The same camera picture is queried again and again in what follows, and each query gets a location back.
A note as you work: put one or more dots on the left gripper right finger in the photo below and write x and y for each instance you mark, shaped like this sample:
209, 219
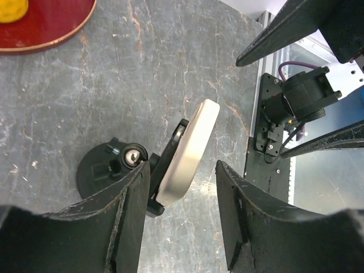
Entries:
262, 233

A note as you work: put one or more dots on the phone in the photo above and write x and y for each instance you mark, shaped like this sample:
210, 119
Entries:
189, 152

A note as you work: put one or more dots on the yellow mug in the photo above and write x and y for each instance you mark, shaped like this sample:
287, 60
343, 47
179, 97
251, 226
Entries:
13, 10

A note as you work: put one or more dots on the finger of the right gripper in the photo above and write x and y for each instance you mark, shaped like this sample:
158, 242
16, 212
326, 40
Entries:
348, 137

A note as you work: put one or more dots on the black phone stand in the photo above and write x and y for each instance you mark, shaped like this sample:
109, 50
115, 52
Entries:
108, 162

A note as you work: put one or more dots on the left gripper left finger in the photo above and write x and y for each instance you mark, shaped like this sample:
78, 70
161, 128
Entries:
102, 233

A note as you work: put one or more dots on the red round tray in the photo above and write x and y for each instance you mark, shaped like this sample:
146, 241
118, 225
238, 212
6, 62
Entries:
46, 24

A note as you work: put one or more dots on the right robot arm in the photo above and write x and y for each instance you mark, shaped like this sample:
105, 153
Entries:
285, 105

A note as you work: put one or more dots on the grey slotted cable duct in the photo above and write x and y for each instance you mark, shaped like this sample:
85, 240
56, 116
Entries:
292, 174

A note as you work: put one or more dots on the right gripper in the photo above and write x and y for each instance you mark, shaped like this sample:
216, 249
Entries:
342, 30

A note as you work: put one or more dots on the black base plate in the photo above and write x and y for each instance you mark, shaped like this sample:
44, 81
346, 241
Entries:
262, 166

